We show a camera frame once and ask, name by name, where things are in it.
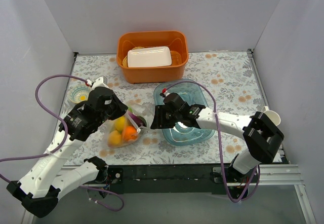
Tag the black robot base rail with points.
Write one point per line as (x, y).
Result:
(184, 178)

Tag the clear zip top bag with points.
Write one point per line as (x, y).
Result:
(138, 110)

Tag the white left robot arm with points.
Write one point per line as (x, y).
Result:
(41, 188)

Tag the purple eggplant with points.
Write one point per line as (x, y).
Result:
(136, 121)

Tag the white rectangular dish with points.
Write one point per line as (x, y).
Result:
(149, 57)

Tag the white plastic cup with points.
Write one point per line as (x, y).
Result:
(272, 115)

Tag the yellow peach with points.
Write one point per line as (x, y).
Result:
(114, 139)

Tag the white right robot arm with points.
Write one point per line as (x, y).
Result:
(262, 136)

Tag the yellow lemon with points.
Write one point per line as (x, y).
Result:
(120, 123)

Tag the orange tangerine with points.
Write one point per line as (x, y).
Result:
(129, 134)

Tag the small patterned bowl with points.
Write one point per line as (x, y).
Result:
(79, 93)

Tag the clear blue plastic tray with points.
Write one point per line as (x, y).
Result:
(181, 135)

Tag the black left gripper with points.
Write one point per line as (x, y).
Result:
(117, 106)

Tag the yellow plate in basket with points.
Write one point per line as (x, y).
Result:
(125, 60)

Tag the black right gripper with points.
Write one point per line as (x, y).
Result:
(159, 117)

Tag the orange plastic basket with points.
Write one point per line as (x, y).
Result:
(174, 40)

